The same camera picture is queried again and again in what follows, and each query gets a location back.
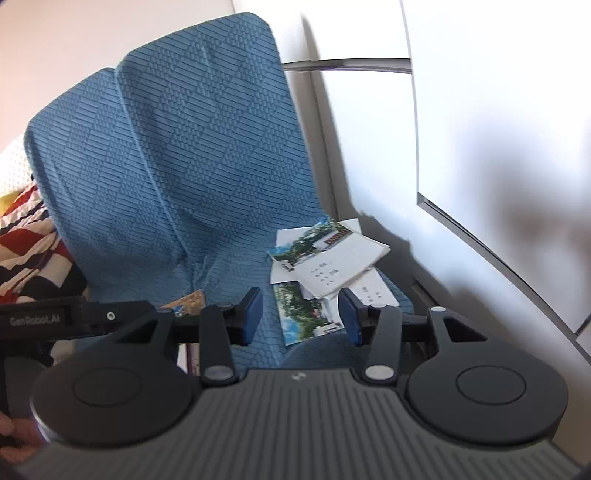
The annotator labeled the curved grey metal tube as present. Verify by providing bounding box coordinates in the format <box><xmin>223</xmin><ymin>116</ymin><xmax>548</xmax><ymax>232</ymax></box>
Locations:
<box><xmin>281</xmin><ymin>56</ymin><xmax>413</xmax><ymax>75</ymax></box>

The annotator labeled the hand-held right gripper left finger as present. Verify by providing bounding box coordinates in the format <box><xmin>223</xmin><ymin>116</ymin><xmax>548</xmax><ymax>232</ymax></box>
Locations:
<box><xmin>108</xmin><ymin>286</ymin><xmax>265</xmax><ymax>388</ymax></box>

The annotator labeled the pile of photo postcards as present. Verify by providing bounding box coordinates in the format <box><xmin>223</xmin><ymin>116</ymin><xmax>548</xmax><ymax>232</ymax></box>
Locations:
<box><xmin>268</xmin><ymin>217</ymin><xmax>402</xmax><ymax>348</ymax></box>

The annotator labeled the blue quilted seat cushion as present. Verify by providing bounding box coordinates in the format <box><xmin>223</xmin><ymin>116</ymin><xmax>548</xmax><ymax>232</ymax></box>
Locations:
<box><xmin>23</xmin><ymin>67</ymin><xmax>208</xmax><ymax>317</ymax></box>
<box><xmin>115</xmin><ymin>11</ymin><xmax>416</xmax><ymax>367</ymax></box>

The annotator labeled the painting cover book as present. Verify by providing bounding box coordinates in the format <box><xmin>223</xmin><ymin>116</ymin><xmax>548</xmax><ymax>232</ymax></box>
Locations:
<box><xmin>161</xmin><ymin>290</ymin><xmax>206</xmax><ymax>317</ymax></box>

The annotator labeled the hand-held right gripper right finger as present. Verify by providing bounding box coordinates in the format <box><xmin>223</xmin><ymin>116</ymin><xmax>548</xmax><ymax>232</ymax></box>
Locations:
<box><xmin>338</xmin><ymin>288</ymin><xmax>489</xmax><ymax>385</ymax></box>

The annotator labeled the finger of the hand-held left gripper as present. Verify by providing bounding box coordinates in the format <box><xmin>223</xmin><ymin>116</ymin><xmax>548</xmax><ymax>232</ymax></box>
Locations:
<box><xmin>83</xmin><ymin>298</ymin><xmax>160</xmax><ymax>337</ymax></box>

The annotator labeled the person's left hand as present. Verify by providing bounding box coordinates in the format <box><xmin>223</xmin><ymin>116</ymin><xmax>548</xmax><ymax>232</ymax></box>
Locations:
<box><xmin>0</xmin><ymin>411</ymin><xmax>48</xmax><ymax>463</ymax></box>

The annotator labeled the white board panel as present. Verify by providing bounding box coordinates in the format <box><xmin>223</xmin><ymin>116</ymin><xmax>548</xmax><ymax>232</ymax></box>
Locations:
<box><xmin>399</xmin><ymin>0</ymin><xmax>591</xmax><ymax>357</ymax></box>

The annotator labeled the red black striped blanket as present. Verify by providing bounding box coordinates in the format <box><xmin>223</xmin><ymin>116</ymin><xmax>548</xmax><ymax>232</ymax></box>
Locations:
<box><xmin>0</xmin><ymin>185</ymin><xmax>89</xmax><ymax>303</ymax></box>

